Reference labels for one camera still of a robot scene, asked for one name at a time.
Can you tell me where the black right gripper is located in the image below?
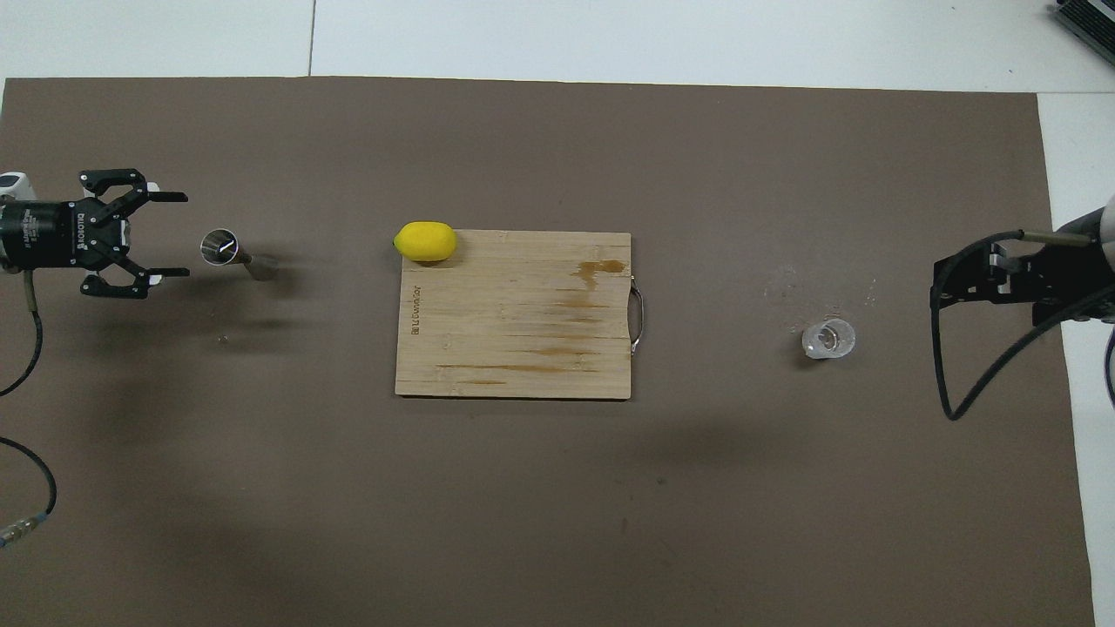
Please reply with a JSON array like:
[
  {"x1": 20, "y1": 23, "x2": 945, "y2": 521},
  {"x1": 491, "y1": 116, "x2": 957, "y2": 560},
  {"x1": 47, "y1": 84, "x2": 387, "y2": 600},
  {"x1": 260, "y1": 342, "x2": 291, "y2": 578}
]
[{"x1": 932, "y1": 248, "x2": 1115, "y2": 327}]

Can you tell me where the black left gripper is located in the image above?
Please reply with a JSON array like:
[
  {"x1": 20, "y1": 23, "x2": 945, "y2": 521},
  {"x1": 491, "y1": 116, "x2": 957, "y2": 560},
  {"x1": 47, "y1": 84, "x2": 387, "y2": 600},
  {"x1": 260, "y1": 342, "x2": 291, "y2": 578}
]
[{"x1": 0, "y1": 168, "x2": 191, "y2": 300}]

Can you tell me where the steel double jigger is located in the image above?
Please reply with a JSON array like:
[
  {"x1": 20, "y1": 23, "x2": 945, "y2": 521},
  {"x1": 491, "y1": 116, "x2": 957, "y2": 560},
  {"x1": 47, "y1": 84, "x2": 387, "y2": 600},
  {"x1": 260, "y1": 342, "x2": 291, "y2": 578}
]
[{"x1": 200, "y1": 228, "x2": 281, "y2": 281}]

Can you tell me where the small clear cup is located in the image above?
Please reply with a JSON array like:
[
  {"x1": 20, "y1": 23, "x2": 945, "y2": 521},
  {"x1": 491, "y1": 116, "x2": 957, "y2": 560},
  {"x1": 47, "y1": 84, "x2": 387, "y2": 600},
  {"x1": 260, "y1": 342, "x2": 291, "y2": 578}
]
[{"x1": 801, "y1": 319, "x2": 857, "y2": 361}]

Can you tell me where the grey ribbed device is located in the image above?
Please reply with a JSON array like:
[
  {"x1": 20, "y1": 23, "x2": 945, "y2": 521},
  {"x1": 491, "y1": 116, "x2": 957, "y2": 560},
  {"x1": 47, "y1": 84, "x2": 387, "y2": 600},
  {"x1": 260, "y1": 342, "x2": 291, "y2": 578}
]
[{"x1": 1050, "y1": 0, "x2": 1115, "y2": 64}]

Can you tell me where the yellow lemon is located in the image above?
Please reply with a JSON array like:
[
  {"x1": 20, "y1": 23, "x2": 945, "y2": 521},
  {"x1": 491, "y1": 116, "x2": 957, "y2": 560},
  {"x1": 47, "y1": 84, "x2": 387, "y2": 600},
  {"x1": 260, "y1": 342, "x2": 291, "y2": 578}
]
[{"x1": 394, "y1": 221, "x2": 458, "y2": 263}]

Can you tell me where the wooden cutting board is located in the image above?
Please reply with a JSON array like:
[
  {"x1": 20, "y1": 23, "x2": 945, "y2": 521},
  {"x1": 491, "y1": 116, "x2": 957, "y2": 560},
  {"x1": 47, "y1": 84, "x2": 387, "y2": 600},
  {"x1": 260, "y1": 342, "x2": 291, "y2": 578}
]
[{"x1": 395, "y1": 230, "x2": 647, "y2": 401}]

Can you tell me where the brown table mat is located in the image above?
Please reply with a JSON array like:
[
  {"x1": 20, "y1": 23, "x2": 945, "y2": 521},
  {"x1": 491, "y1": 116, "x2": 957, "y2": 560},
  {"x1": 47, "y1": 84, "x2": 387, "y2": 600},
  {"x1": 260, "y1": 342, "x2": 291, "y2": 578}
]
[{"x1": 0, "y1": 77, "x2": 1097, "y2": 627}]

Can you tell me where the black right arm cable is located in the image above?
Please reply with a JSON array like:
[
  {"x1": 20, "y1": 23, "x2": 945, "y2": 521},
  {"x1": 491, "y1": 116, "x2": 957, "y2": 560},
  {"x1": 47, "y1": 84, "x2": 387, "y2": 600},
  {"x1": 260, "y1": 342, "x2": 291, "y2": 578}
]
[{"x1": 929, "y1": 229, "x2": 1115, "y2": 423}]

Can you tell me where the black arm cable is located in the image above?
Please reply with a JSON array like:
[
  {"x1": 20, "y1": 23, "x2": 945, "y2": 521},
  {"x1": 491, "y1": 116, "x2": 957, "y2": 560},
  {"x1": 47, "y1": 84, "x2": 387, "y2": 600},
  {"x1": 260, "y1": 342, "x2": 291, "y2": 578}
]
[
  {"x1": 0, "y1": 270, "x2": 58, "y2": 549},
  {"x1": 929, "y1": 229, "x2": 1115, "y2": 423}
]

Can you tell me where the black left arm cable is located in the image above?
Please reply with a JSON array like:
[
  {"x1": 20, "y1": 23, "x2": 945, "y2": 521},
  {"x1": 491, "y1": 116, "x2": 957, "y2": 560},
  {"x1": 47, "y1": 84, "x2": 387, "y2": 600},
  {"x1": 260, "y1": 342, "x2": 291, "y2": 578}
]
[{"x1": 0, "y1": 270, "x2": 58, "y2": 549}]

